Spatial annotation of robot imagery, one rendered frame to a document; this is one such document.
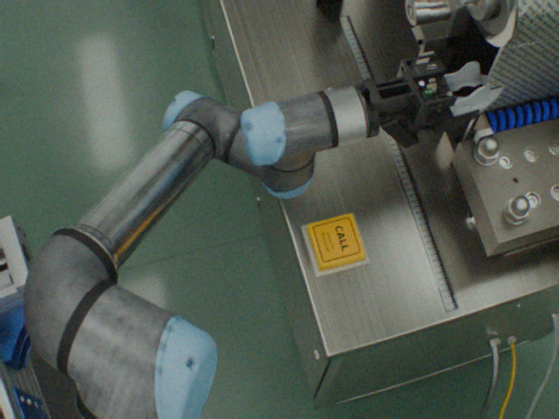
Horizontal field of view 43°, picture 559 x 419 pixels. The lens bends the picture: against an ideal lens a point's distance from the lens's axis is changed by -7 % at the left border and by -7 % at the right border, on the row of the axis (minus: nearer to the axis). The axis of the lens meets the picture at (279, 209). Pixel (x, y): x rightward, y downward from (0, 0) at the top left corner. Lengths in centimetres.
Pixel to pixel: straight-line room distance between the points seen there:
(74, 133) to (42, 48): 36
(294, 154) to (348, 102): 9
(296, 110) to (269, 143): 5
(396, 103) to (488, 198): 20
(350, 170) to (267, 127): 28
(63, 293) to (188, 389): 16
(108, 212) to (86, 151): 138
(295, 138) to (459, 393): 124
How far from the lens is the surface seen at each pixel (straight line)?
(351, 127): 95
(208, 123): 104
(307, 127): 94
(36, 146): 232
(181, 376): 74
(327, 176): 118
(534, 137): 113
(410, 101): 97
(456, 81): 105
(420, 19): 100
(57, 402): 185
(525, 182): 109
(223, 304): 204
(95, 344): 76
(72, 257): 82
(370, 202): 117
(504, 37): 95
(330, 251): 111
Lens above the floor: 197
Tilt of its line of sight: 68 degrees down
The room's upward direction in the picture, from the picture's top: 1 degrees clockwise
